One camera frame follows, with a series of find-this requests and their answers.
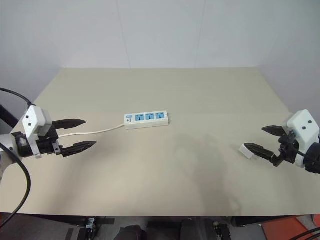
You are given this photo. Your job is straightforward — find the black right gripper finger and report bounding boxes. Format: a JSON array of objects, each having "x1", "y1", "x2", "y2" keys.
[
  {"x1": 261, "y1": 125, "x2": 288, "y2": 138},
  {"x1": 243, "y1": 142, "x2": 276, "y2": 164}
]

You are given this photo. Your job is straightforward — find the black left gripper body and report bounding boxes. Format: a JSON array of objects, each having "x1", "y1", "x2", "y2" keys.
[{"x1": 36, "y1": 125, "x2": 63, "y2": 157}]

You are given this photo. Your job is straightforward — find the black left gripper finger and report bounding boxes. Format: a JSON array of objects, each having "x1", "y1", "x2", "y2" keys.
[
  {"x1": 51, "y1": 118, "x2": 87, "y2": 131},
  {"x1": 60, "y1": 140, "x2": 98, "y2": 159}
]

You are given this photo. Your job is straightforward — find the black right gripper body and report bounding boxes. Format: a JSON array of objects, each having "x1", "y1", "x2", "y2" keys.
[{"x1": 271, "y1": 130, "x2": 301, "y2": 168}]

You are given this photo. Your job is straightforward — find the white plug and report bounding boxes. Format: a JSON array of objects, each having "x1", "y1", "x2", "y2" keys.
[{"x1": 238, "y1": 143, "x2": 261, "y2": 160}]

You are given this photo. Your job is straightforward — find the white power strip blue sockets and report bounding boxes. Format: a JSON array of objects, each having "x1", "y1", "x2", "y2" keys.
[{"x1": 123, "y1": 111, "x2": 171, "y2": 131}]

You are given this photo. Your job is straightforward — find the metal table clamp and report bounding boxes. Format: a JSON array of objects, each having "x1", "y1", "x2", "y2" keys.
[{"x1": 85, "y1": 217, "x2": 97, "y2": 230}]

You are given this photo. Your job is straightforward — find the orange red floor object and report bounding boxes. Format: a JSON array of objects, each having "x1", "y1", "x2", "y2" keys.
[{"x1": 260, "y1": 215, "x2": 320, "y2": 240}]

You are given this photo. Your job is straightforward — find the dark rounded shape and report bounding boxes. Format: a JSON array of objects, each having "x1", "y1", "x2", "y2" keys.
[{"x1": 116, "y1": 224, "x2": 149, "y2": 240}]

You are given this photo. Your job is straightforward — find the white power strip cord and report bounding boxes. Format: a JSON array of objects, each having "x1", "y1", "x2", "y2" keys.
[{"x1": 58, "y1": 123, "x2": 126, "y2": 138}]

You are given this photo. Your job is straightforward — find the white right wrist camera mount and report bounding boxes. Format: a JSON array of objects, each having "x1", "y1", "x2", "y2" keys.
[{"x1": 283, "y1": 108, "x2": 320, "y2": 167}]

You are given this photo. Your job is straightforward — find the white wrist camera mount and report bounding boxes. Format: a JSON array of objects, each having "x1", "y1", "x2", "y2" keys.
[
  {"x1": 21, "y1": 104, "x2": 54, "y2": 160},
  {"x1": 283, "y1": 108, "x2": 320, "y2": 167}
]

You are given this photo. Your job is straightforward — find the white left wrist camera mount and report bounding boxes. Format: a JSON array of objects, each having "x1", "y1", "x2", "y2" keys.
[{"x1": 21, "y1": 104, "x2": 54, "y2": 160}]

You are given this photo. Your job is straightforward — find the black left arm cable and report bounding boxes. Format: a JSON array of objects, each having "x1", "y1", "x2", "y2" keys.
[{"x1": 0, "y1": 87, "x2": 37, "y2": 227}]

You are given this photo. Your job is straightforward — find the black frame bar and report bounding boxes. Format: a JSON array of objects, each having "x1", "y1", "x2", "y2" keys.
[{"x1": 0, "y1": 103, "x2": 20, "y2": 132}]

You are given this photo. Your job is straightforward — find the black floor cable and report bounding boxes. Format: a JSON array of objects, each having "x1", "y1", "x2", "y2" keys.
[{"x1": 286, "y1": 215, "x2": 320, "y2": 240}]

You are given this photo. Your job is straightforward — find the black metal bracket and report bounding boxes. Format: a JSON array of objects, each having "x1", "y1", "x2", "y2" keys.
[{"x1": 212, "y1": 219, "x2": 230, "y2": 240}]

